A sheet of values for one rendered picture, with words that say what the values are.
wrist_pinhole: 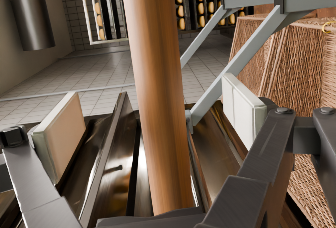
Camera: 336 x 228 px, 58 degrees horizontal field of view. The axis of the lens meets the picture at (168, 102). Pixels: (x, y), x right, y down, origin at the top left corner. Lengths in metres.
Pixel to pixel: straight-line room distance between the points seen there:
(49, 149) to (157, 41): 0.08
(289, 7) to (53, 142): 0.53
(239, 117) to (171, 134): 0.04
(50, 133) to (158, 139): 0.07
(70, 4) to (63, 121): 5.18
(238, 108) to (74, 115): 0.10
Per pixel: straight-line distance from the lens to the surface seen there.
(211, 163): 1.21
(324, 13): 1.26
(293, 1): 0.63
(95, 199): 0.83
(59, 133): 0.18
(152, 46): 0.18
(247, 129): 0.17
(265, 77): 1.26
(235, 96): 0.18
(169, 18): 0.18
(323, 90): 1.28
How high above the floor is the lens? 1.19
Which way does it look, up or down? 1 degrees down
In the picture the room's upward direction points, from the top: 97 degrees counter-clockwise
